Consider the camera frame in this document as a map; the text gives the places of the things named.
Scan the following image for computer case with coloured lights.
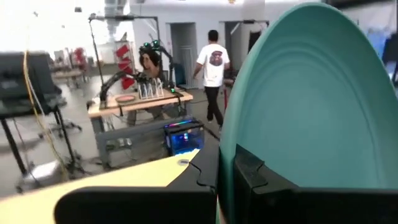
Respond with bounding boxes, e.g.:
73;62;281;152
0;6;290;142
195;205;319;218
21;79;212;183
164;119;206;156

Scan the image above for clear plate drying rack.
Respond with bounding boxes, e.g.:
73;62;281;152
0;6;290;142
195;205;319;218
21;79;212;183
137;77;165;100

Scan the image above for yellow hanging cable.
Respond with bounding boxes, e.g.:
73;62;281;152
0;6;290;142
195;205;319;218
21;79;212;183
23;49;68;181

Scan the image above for wooden robot work table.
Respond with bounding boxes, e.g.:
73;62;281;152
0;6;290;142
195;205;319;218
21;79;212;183
87;88;194;119

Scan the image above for red round plate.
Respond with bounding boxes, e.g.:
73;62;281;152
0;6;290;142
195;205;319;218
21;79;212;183
114;95;137;104

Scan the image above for grey door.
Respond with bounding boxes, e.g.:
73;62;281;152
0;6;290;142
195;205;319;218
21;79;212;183
170;22;198;90

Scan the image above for person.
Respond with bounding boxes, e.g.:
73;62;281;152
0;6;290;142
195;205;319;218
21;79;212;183
139;46;163;80
192;29;231;131

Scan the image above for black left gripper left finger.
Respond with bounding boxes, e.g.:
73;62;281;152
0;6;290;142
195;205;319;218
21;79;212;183
54;138;220;224

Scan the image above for silver corrugated ventilation duct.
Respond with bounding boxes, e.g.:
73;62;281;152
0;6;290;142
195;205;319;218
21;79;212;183
104;0;128;35

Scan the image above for red wall signs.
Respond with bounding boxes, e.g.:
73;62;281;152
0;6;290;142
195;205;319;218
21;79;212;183
114;43;137;91

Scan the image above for black camera gantry frame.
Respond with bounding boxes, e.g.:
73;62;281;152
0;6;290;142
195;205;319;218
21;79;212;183
88;14;161;85

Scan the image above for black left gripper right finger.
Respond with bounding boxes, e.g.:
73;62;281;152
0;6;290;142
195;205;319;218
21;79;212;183
233;143;398;224

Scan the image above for green round plate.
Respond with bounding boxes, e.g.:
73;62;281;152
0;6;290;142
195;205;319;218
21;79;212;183
216;1;398;224

